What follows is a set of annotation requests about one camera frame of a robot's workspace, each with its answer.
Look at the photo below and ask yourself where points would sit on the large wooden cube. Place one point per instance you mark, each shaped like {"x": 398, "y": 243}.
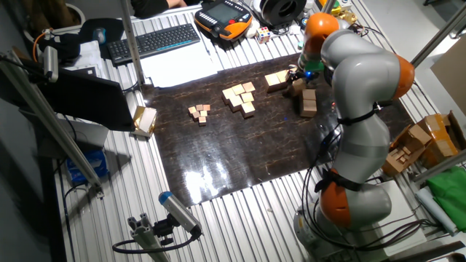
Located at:
{"x": 298, "y": 87}
{"x": 308, "y": 108}
{"x": 272, "y": 81}
{"x": 283, "y": 76}
{"x": 309, "y": 94}
{"x": 292, "y": 69}

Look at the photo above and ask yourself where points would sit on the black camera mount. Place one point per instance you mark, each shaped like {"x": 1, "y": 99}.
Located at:
{"x": 164, "y": 229}

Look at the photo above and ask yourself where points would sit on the bare person hand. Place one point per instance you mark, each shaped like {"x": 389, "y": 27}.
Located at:
{"x": 178, "y": 3}

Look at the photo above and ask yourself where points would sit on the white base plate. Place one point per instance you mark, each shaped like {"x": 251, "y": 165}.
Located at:
{"x": 404, "y": 211}

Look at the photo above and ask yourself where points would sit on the orange black teach pendant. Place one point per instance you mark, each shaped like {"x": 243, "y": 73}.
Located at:
{"x": 222, "y": 14}

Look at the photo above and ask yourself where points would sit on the black laptop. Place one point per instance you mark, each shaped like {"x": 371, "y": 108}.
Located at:
{"x": 91, "y": 98}

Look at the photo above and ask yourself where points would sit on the white paper stack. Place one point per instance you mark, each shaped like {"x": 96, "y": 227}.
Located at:
{"x": 89, "y": 54}

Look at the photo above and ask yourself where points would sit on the black mouse pad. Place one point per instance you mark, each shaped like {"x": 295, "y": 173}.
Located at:
{"x": 114, "y": 29}

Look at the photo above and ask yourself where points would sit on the green cloth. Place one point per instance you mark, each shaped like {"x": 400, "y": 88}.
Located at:
{"x": 449, "y": 196}

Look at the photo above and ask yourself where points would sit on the white round pot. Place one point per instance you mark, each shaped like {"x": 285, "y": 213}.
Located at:
{"x": 81, "y": 14}

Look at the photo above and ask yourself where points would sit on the yellow green button box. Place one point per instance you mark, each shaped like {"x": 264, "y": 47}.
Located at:
{"x": 335, "y": 8}

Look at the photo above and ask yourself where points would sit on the green flange adapter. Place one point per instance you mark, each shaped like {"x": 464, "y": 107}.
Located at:
{"x": 315, "y": 66}

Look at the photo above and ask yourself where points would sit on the grey computer mouse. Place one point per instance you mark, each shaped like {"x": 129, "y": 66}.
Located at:
{"x": 99, "y": 35}

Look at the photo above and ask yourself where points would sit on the cardboard box yellow tape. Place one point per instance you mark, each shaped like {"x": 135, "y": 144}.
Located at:
{"x": 440, "y": 138}

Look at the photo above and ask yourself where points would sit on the grey laptop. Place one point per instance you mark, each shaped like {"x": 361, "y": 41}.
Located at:
{"x": 91, "y": 136}

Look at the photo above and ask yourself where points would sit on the white paper roll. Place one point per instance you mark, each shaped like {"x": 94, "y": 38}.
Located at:
{"x": 435, "y": 209}

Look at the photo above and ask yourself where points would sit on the black cloth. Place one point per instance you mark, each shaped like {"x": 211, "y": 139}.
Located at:
{"x": 62, "y": 47}

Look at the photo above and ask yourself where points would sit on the gold white small box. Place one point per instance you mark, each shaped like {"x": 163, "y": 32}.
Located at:
{"x": 147, "y": 120}

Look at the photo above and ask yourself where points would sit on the medium wooden cube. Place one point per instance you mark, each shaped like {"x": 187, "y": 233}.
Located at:
{"x": 236, "y": 101}
{"x": 238, "y": 89}
{"x": 247, "y": 97}
{"x": 248, "y": 109}
{"x": 228, "y": 94}
{"x": 249, "y": 87}

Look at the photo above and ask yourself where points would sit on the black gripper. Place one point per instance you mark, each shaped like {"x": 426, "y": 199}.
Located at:
{"x": 306, "y": 75}

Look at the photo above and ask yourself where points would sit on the short aluminium profile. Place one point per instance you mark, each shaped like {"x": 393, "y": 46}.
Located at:
{"x": 145, "y": 236}

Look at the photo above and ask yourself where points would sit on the round blue tape measure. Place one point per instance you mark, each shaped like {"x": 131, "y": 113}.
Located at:
{"x": 303, "y": 22}

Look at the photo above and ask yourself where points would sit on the flat cardboard sheet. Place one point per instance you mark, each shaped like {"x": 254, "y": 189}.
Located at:
{"x": 453, "y": 76}

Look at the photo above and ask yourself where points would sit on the silver camera blue cap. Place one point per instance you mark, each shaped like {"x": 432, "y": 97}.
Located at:
{"x": 178, "y": 211}

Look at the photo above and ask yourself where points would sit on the large white paper sheet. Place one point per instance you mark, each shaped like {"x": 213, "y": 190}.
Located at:
{"x": 178, "y": 69}

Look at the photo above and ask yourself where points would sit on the silver depth camera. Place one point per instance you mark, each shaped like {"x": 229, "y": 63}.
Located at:
{"x": 50, "y": 63}

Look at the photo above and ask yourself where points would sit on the colourful puzzle cube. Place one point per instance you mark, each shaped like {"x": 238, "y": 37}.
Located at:
{"x": 263, "y": 35}

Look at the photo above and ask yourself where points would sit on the small wooden cube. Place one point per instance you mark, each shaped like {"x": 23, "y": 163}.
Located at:
{"x": 192, "y": 109}
{"x": 204, "y": 113}
{"x": 196, "y": 115}
{"x": 206, "y": 107}
{"x": 199, "y": 107}
{"x": 202, "y": 120}

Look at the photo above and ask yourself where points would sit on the open cardboard box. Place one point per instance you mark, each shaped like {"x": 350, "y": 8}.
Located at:
{"x": 413, "y": 136}

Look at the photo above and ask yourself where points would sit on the black marble pattern mat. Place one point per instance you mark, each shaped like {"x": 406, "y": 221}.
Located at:
{"x": 225, "y": 156}

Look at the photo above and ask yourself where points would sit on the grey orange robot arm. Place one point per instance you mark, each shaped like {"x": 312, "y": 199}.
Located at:
{"x": 364, "y": 83}

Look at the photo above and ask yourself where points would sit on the black filament spool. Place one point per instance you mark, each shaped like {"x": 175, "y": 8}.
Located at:
{"x": 273, "y": 12}

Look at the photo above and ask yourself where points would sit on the black metal bar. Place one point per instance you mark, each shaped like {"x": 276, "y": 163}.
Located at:
{"x": 429, "y": 253}

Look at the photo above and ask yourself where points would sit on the blue tissue pack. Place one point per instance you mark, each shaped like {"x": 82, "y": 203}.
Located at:
{"x": 89, "y": 165}

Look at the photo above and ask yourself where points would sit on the forearm in black sleeve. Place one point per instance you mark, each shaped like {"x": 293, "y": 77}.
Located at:
{"x": 149, "y": 7}

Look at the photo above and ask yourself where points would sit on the aluminium frame beam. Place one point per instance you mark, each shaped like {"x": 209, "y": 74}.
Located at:
{"x": 132, "y": 43}
{"x": 440, "y": 167}
{"x": 47, "y": 120}
{"x": 328, "y": 5}
{"x": 442, "y": 32}

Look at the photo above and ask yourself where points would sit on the black computer keyboard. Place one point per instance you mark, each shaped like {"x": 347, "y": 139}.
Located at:
{"x": 153, "y": 41}

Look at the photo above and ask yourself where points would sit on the gold metal object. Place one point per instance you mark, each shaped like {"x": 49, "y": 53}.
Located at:
{"x": 347, "y": 17}

